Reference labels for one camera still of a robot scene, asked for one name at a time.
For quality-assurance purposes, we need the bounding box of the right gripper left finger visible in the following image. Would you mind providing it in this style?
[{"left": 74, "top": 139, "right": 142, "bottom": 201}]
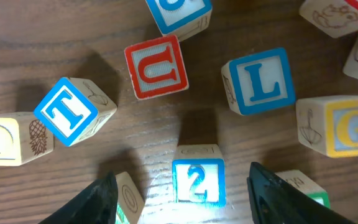
[{"left": 40, "top": 172, "right": 118, "bottom": 224}]

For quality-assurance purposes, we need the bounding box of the blue T block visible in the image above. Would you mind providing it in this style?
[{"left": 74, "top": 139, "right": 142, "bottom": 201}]
[{"left": 34, "top": 77, "right": 117, "bottom": 147}]

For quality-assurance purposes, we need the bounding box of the red U block right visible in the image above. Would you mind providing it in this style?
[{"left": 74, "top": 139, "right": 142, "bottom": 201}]
[{"left": 124, "top": 35, "right": 189, "bottom": 100}]

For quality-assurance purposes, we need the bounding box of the blue 2 block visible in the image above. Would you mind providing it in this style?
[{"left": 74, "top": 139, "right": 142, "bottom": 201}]
[{"left": 172, "top": 144, "right": 226, "bottom": 207}]

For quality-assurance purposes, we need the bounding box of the red M block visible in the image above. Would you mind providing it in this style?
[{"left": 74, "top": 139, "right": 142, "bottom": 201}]
[{"left": 299, "top": 0, "right": 358, "bottom": 38}]

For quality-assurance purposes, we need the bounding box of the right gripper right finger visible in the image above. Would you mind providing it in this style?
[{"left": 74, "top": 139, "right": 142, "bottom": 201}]
[{"left": 247, "top": 162, "right": 354, "bottom": 224}]

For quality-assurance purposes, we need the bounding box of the blue 5 block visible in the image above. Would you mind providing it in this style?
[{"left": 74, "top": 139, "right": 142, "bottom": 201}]
[{"left": 146, "top": 0, "right": 213, "bottom": 41}]

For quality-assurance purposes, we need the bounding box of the yellow G block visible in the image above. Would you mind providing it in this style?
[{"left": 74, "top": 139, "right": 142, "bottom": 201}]
[{"left": 296, "top": 95, "right": 358, "bottom": 158}]

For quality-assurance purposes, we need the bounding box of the yellow O block centre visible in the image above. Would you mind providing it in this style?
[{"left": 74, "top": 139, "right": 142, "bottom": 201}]
[{"left": 0, "top": 112, "right": 54, "bottom": 166}]

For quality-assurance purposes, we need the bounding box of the green J block centre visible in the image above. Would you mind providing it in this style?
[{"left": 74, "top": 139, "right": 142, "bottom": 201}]
[{"left": 115, "top": 172, "right": 145, "bottom": 224}]

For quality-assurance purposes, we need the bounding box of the green 4 block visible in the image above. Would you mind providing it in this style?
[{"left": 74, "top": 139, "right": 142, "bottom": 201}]
[{"left": 275, "top": 170, "right": 331, "bottom": 208}]

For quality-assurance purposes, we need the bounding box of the blue L block right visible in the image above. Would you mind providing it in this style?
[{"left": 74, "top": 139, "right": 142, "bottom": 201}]
[{"left": 221, "top": 47, "right": 296, "bottom": 116}]

